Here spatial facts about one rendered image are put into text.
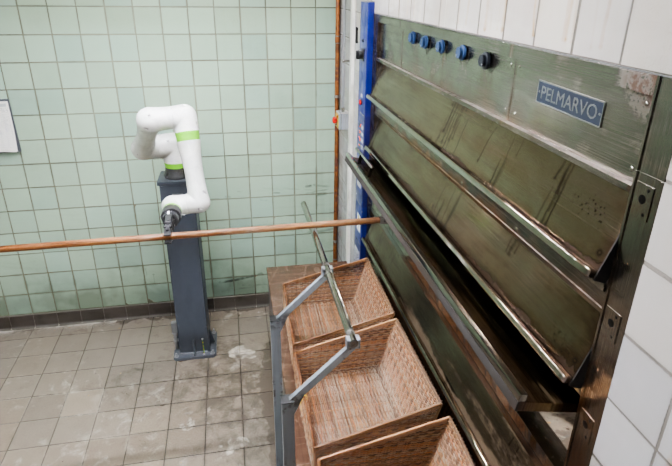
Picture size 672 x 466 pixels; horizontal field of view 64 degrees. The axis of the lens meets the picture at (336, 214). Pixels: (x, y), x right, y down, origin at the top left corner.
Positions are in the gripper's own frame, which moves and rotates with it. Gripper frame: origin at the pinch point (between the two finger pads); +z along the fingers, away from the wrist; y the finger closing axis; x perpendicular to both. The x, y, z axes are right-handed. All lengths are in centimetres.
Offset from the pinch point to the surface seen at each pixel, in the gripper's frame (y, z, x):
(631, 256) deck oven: -59, 151, -99
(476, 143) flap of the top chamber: -61, 83, -100
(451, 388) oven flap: 23, 91, -98
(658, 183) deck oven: -74, 153, -98
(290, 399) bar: 24, 85, -43
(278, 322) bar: 25, 38, -44
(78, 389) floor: 120, -52, 67
